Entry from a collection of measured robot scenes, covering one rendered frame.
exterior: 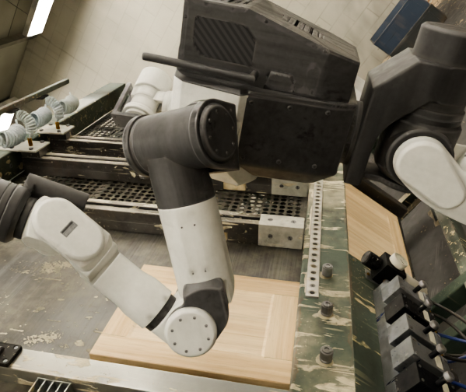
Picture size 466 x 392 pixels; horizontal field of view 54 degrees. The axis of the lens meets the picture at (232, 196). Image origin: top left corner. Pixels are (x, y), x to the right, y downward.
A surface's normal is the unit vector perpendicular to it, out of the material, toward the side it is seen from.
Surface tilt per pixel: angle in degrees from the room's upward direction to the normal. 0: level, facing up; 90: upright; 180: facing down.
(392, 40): 90
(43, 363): 57
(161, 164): 67
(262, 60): 90
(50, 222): 94
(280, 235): 90
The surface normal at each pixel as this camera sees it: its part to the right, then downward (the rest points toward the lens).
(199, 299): 0.00, 0.19
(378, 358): 0.53, -0.70
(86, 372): 0.00, -0.89
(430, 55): -0.81, 0.17
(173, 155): -0.44, 0.56
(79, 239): 0.40, -0.30
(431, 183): -0.19, 0.45
